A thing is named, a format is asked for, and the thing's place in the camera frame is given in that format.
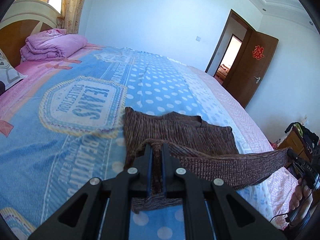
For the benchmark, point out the folded pink quilt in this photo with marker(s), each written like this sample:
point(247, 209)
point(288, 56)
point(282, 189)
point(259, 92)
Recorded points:
point(53, 44)

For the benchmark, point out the cream and wood headboard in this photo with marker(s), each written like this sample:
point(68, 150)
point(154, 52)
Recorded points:
point(24, 18)

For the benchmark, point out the blue pink patterned bedspread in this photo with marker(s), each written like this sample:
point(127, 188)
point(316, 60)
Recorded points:
point(62, 124)

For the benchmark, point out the person's right hand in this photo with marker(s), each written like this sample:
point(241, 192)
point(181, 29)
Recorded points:
point(301, 198)

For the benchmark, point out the clothes pile on cabinet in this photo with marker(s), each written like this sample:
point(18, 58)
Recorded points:
point(310, 139)

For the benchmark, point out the white patterned pillow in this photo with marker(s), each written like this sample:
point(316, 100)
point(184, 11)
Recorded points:
point(9, 76)

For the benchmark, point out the wooden bedside cabinet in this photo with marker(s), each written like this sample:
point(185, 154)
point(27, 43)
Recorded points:
point(294, 141)

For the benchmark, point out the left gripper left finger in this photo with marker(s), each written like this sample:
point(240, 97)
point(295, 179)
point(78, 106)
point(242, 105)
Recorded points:
point(101, 208)

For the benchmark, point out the red double happiness sticker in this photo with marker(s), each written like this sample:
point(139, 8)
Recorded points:
point(258, 52)

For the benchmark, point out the brown knitted sweater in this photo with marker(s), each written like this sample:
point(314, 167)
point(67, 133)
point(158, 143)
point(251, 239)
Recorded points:
point(207, 150)

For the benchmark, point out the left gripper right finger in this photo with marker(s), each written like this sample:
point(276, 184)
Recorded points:
point(212, 209)

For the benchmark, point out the brown wooden door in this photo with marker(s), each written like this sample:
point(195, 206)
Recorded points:
point(240, 81)

